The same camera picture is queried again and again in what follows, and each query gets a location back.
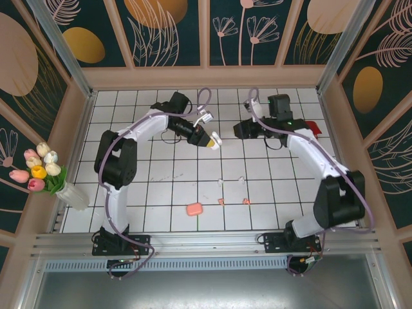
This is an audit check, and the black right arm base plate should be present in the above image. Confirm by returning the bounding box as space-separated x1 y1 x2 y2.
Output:
263 231 323 254

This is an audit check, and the aluminium corner post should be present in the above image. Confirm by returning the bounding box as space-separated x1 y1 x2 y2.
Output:
25 0 97 99
317 0 377 94

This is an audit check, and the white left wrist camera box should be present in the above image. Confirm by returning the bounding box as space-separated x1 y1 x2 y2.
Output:
194 110 214 126

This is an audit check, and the artificial tulip bouquet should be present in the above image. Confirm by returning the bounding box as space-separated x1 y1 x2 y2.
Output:
8 142 68 196

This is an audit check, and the white ribbed vase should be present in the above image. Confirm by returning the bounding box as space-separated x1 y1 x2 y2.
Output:
56 182 90 212

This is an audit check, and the pink earbud charging case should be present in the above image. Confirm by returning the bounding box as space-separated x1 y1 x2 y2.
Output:
186 201 205 217

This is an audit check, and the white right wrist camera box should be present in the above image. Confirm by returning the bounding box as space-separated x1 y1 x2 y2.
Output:
244 97 263 124

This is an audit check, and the grey slotted cable duct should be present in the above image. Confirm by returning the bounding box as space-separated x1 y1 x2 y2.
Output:
43 254 290 273

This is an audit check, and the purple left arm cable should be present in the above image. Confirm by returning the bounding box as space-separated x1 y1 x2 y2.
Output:
98 88 213 279

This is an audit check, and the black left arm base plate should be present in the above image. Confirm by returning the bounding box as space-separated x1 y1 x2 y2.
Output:
92 234 151 257

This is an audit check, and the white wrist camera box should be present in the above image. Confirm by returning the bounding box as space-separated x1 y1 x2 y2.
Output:
194 110 214 126
244 97 263 124

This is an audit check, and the aluminium frame rail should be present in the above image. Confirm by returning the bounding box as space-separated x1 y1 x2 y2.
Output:
30 227 384 259

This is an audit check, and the black round cable port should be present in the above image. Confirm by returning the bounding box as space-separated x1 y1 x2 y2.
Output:
107 259 138 280
287 254 323 277

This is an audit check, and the red spatula wooden handle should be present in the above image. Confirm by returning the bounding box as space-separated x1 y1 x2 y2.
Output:
304 120 323 138

